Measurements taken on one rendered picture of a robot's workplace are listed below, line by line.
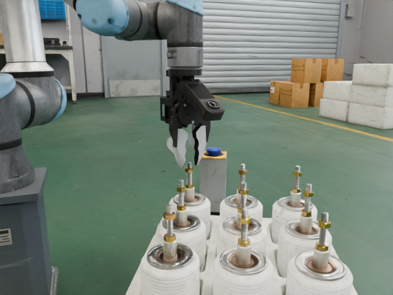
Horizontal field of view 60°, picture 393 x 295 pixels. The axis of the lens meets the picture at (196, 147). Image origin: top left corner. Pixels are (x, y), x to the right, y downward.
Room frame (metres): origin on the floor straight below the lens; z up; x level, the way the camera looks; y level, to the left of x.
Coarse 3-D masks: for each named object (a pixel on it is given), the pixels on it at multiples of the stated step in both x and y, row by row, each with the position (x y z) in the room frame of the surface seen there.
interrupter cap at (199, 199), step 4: (176, 196) 0.74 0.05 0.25; (184, 196) 0.74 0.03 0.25; (196, 196) 0.74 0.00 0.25; (200, 196) 0.74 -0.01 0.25; (204, 196) 0.74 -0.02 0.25; (176, 200) 0.72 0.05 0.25; (184, 200) 0.72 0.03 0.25; (196, 200) 0.72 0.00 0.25; (200, 200) 0.72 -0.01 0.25; (204, 200) 0.71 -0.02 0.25; (188, 204) 0.69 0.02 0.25; (192, 204) 0.69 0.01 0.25; (196, 204) 0.69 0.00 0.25; (200, 204) 0.70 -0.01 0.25
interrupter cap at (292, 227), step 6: (288, 222) 0.61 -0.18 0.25; (294, 222) 0.61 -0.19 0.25; (312, 222) 0.61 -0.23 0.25; (288, 228) 0.58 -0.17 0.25; (294, 228) 0.59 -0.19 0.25; (312, 228) 0.59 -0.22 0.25; (318, 228) 0.58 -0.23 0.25; (294, 234) 0.56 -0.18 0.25; (300, 234) 0.56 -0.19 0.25; (306, 234) 0.56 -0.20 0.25; (312, 234) 0.56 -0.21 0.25; (318, 234) 0.56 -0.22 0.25
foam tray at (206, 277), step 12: (216, 216) 0.79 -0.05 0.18; (216, 228) 0.73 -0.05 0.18; (156, 240) 0.67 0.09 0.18; (216, 240) 0.67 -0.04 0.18; (216, 252) 0.64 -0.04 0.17; (276, 252) 0.64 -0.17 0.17; (276, 264) 0.58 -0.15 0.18; (204, 276) 0.54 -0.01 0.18; (276, 276) 0.54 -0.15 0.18; (132, 288) 0.51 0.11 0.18; (204, 288) 0.51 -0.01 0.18; (276, 288) 0.51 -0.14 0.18
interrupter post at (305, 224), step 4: (300, 216) 0.59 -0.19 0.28; (304, 216) 0.58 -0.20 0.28; (312, 216) 0.58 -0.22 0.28; (300, 220) 0.58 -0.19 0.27; (304, 220) 0.58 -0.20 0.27; (308, 220) 0.57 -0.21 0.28; (300, 224) 0.58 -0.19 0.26; (304, 224) 0.57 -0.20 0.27; (308, 224) 0.57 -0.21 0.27; (300, 228) 0.58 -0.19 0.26; (304, 228) 0.57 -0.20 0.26; (308, 228) 0.57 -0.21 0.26
